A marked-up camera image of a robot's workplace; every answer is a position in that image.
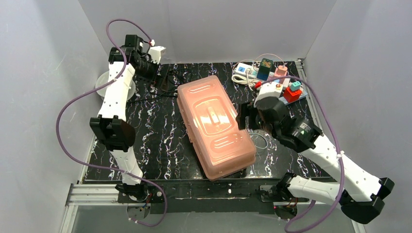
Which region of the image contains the thin white usb cable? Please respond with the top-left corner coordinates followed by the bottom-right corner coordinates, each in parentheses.
top-left (249, 132), bottom-right (269, 150)

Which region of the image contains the teal plug adapter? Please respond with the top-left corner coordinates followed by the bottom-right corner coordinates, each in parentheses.
top-left (289, 81), bottom-right (301, 92)

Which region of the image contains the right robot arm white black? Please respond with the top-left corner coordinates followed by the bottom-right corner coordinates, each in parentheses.
top-left (236, 97), bottom-right (395, 224)

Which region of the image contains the coiled white power cord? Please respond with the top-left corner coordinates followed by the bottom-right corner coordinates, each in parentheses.
top-left (231, 69), bottom-right (265, 93)

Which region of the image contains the red cube socket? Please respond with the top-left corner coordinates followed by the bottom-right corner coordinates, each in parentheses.
top-left (283, 87), bottom-right (302, 103)

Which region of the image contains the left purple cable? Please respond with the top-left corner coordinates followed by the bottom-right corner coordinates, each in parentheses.
top-left (56, 18), bottom-right (169, 228)

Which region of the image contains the grey filament spool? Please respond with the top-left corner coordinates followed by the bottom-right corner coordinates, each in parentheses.
top-left (95, 70), bottom-right (137, 101)

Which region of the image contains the pink plug adapter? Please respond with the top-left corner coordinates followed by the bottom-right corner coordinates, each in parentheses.
top-left (274, 65), bottom-right (288, 83)

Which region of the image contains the blue plug adapter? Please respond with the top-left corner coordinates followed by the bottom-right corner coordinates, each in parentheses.
top-left (256, 71), bottom-right (270, 81)

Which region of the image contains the dark green cube charger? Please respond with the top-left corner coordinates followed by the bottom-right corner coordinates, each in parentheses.
top-left (258, 58), bottom-right (274, 75)

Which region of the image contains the purple cable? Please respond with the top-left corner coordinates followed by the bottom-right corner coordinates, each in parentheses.
top-left (254, 76), bottom-right (345, 233)
top-left (56, 18), bottom-right (169, 228)

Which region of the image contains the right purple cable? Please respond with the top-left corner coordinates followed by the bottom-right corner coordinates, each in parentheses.
top-left (254, 76), bottom-right (345, 233)

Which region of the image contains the pink translucent plastic storage box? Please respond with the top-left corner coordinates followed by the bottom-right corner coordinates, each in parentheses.
top-left (177, 75), bottom-right (257, 181)

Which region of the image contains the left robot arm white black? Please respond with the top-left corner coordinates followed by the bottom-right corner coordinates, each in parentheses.
top-left (89, 34), bottom-right (166, 185)

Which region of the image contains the aluminium frame rail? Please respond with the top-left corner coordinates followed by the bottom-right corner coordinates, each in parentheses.
top-left (66, 184), bottom-right (120, 206)

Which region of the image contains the light blue power strip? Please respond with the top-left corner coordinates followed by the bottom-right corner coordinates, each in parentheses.
top-left (279, 90), bottom-right (308, 105)

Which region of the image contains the white long power strip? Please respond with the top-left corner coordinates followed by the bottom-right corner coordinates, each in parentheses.
top-left (231, 63), bottom-right (274, 88)

